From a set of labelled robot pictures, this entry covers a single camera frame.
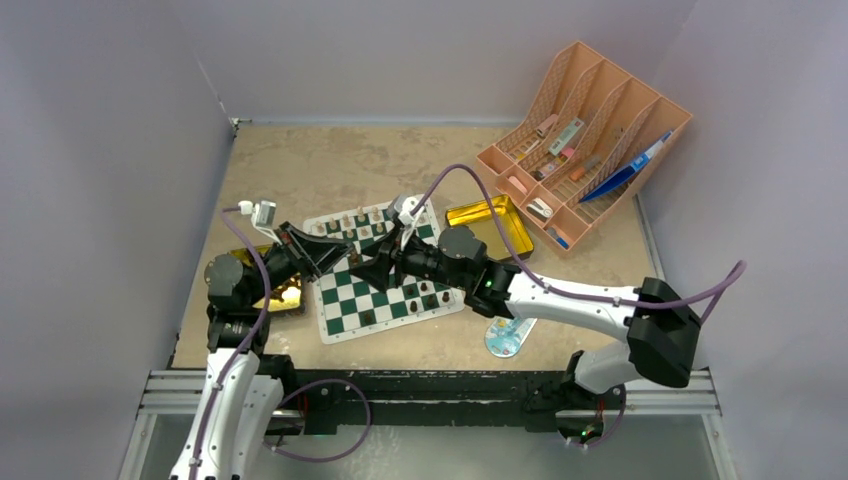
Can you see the right gold tin tray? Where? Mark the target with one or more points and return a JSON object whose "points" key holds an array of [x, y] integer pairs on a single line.
{"points": [[481, 222]]}

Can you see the green white chess board mat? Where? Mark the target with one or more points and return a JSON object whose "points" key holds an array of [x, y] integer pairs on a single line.
{"points": [[340, 299]]}

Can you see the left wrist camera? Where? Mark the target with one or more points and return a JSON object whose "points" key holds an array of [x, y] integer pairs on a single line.
{"points": [[261, 215]]}

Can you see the white stapler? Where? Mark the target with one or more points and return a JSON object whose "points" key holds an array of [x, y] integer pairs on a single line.
{"points": [[539, 209]]}

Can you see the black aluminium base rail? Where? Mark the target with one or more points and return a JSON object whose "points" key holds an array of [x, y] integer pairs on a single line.
{"points": [[536, 401]]}

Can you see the blue packaged toy blister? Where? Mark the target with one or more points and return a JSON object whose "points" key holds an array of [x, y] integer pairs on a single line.
{"points": [[505, 337]]}

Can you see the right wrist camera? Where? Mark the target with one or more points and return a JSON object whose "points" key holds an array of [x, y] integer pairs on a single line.
{"points": [[405, 212]]}

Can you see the left gold tin tray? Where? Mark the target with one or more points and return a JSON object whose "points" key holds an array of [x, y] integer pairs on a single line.
{"points": [[287, 299]]}

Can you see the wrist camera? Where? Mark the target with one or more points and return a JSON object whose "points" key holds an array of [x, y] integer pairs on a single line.
{"points": [[261, 215], [405, 212]]}

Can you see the teal white box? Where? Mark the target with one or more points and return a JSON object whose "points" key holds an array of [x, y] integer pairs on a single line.
{"points": [[569, 137]]}

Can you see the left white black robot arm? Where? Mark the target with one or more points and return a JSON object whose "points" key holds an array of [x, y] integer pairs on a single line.
{"points": [[242, 387]]}

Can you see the gold tin tray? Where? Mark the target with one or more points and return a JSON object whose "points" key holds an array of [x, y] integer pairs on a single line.
{"points": [[287, 299], [481, 222]]}

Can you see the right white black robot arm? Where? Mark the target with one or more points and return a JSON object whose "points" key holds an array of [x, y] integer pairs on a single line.
{"points": [[655, 335]]}

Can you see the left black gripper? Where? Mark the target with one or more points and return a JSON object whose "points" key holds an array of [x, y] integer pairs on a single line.
{"points": [[316, 254]]}

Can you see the white chess pieces row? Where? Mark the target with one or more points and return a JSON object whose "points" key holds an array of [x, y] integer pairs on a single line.
{"points": [[362, 225]]}

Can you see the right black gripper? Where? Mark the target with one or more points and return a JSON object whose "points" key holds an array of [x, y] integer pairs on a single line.
{"points": [[385, 254]]}

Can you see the peach plastic file organizer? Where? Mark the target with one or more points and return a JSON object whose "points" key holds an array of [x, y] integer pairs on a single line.
{"points": [[623, 117]]}

